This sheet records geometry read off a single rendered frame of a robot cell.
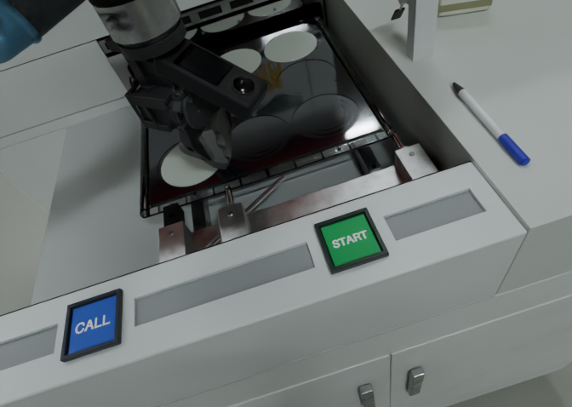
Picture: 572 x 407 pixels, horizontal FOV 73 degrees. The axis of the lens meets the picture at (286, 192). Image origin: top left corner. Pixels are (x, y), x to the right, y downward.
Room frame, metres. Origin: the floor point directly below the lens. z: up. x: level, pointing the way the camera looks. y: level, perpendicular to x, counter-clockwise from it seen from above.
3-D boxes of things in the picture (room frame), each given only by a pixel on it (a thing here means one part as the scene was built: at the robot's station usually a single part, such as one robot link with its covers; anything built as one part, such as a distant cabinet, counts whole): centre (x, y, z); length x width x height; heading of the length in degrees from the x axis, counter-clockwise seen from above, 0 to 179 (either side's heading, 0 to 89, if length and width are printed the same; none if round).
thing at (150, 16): (0.41, 0.08, 1.13); 0.08 x 0.08 x 0.05
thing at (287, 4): (0.76, 0.03, 0.89); 0.44 x 0.02 x 0.10; 90
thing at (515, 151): (0.28, -0.23, 0.97); 0.14 x 0.01 x 0.01; 179
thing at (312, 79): (0.55, 0.01, 0.90); 0.34 x 0.34 x 0.01; 0
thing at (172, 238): (0.29, 0.16, 0.89); 0.08 x 0.03 x 0.03; 0
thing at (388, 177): (0.29, 0.00, 0.87); 0.36 x 0.08 x 0.03; 90
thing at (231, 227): (0.29, 0.08, 0.89); 0.08 x 0.03 x 0.03; 0
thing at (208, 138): (0.41, 0.09, 0.95); 0.06 x 0.03 x 0.09; 53
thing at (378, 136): (0.37, 0.02, 0.90); 0.38 x 0.01 x 0.01; 90
